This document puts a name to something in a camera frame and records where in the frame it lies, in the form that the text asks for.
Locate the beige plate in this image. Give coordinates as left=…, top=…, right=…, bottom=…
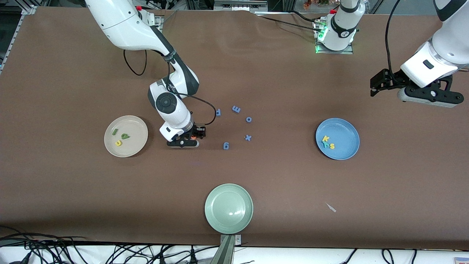
left=104, top=115, right=149, bottom=158

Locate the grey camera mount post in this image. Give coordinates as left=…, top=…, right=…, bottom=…
left=210, top=234, right=242, bottom=264

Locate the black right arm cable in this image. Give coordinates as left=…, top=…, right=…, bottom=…
left=123, top=48, right=217, bottom=127

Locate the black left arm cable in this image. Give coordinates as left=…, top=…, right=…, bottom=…
left=384, top=0, right=402, bottom=76

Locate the aluminium corner profile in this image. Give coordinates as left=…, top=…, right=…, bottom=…
left=20, top=0, right=37, bottom=15

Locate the black table cable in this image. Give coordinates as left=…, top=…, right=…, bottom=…
left=255, top=10, right=323, bottom=33

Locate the blue plate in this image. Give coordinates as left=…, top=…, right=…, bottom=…
left=315, top=118, right=360, bottom=161

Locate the green plate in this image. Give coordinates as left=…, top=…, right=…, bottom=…
left=204, top=183, right=254, bottom=235

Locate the tangled black cable bundle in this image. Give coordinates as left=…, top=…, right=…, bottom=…
left=0, top=225, right=257, bottom=264

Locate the aluminium frame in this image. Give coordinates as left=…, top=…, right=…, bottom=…
left=214, top=0, right=269, bottom=14

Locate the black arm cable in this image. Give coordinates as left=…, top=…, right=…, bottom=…
left=123, top=48, right=217, bottom=127
left=384, top=0, right=402, bottom=76

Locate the aluminium table edge rail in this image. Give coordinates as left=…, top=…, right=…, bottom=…
left=0, top=13, right=24, bottom=76

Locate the brown table cover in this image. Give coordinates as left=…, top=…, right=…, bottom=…
left=0, top=7, right=469, bottom=250

